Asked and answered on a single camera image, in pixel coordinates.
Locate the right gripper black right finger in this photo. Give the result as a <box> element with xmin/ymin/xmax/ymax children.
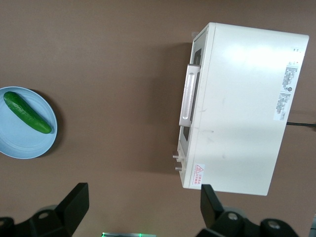
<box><xmin>197</xmin><ymin>184</ymin><xmax>308</xmax><ymax>237</ymax></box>

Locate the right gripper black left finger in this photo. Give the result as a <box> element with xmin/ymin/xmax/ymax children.
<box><xmin>0</xmin><ymin>182</ymin><xmax>89</xmax><ymax>237</ymax></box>

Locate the white toaster oven body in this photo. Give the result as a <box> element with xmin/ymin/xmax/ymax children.
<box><xmin>181</xmin><ymin>22</ymin><xmax>310</xmax><ymax>197</ymax></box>

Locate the red warning sticker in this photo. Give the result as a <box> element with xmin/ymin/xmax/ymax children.
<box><xmin>191</xmin><ymin>162</ymin><xmax>206</xmax><ymax>190</ymax></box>

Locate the light blue round plate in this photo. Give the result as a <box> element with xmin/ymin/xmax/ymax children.
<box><xmin>0</xmin><ymin>85</ymin><xmax>58</xmax><ymax>159</ymax></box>

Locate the green cucumber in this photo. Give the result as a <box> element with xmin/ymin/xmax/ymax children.
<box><xmin>3</xmin><ymin>91</ymin><xmax>53</xmax><ymax>135</ymax></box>

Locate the brown table cover sheet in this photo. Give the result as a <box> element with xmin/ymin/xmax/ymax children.
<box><xmin>0</xmin><ymin>0</ymin><xmax>316</xmax><ymax>237</ymax></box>

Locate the black oven power cable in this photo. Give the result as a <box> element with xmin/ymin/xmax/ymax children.
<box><xmin>286</xmin><ymin>121</ymin><xmax>316</xmax><ymax>129</ymax></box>

